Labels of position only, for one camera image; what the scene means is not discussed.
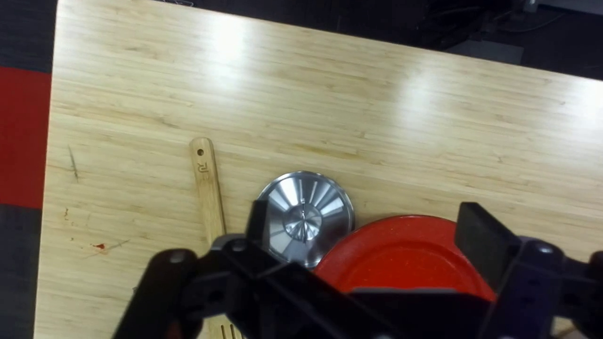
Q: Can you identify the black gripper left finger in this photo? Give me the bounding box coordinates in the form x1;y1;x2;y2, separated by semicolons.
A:
111;198;403;339

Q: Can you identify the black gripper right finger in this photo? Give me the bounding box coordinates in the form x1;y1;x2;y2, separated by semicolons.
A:
454;200;603;339

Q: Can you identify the round silver metal lid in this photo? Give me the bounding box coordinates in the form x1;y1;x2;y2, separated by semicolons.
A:
256;170;358;271

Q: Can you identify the wooden fork spatula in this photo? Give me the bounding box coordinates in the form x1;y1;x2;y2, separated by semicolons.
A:
188;136;245;339

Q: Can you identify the red plate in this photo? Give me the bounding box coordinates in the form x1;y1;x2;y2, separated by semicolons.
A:
312;213;499;305

